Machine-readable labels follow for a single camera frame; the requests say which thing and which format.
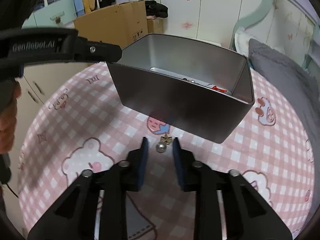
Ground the person's left hand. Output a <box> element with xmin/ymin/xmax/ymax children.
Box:
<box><xmin>0</xmin><ymin>81</ymin><xmax>21</xmax><ymax>154</ymax></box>

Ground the pink checkered tablecloth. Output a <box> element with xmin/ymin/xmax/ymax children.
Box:
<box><xmin>18</xmin><ymin>63</ymin><xmax>315</xmax><ymax>239</ymax></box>

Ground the dark metal tin box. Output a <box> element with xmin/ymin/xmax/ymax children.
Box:
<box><xmin>107</xmin><ymin>34</ymin><xmax>254</xmax><ymax>143</ymax></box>

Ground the large brown cardboard box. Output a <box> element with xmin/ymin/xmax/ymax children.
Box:
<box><xmin>74</xmin><ymin>1</ymin><xmax>148</xmax><ymax>48</ymax></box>

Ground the black cloth on box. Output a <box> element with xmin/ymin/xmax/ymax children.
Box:
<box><xmin>145</xmin><ymin>0</ymin><xmax>168</xmax><ymax>18</ymax></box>

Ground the grey bed blanket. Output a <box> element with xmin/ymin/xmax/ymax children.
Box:
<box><xmin>247</xmin><ymin>38</ymin><xmax>320</xmax><ymax>140</ymax></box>

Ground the white pillow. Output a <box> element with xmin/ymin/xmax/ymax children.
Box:
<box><xmin>234</xmin><ymin>27</ymin><xmax>252</xmax><ymax>57</ymax></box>

